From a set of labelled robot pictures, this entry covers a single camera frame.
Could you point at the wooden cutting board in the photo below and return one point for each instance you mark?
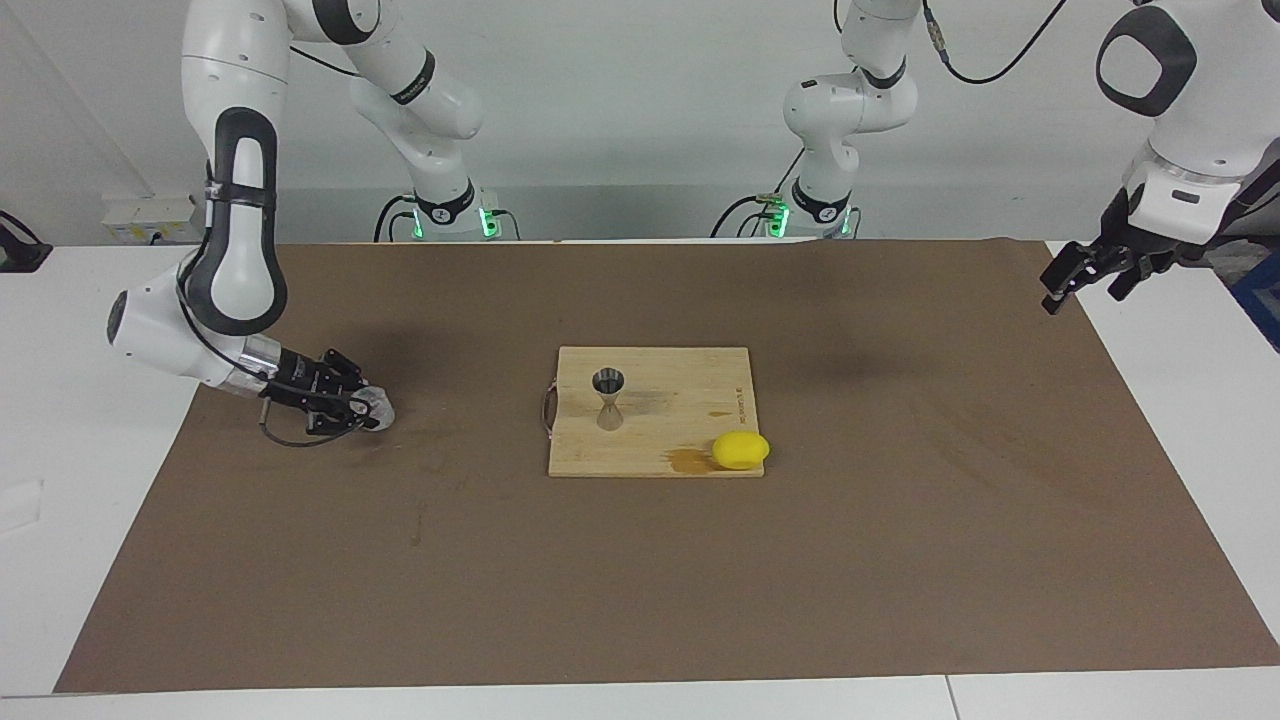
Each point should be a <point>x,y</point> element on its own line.
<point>670,420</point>

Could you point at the metal cocktail jigger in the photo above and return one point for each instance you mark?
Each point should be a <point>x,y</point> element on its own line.
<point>608,385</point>

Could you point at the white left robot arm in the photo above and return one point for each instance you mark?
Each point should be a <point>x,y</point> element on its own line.
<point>850,100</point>

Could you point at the white power strip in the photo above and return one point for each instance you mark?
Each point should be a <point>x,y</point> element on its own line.
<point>155,215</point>

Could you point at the brown paper table mat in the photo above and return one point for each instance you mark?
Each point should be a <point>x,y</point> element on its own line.
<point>640,580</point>

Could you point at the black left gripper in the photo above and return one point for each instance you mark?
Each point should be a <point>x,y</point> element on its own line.
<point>1140,240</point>

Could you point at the yellow lemon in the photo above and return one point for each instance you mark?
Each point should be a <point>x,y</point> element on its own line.
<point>740,451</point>

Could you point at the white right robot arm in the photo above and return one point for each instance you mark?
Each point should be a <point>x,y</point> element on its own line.
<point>240,270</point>

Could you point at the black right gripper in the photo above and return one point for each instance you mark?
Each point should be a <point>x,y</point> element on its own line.
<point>305,385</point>

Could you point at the clear glass cup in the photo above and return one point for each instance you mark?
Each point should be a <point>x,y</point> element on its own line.
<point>378,405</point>

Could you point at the black tripod stand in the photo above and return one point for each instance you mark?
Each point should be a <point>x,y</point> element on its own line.
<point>1250,205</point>

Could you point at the black clamp mount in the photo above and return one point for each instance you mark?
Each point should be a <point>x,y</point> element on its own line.
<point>20,255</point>

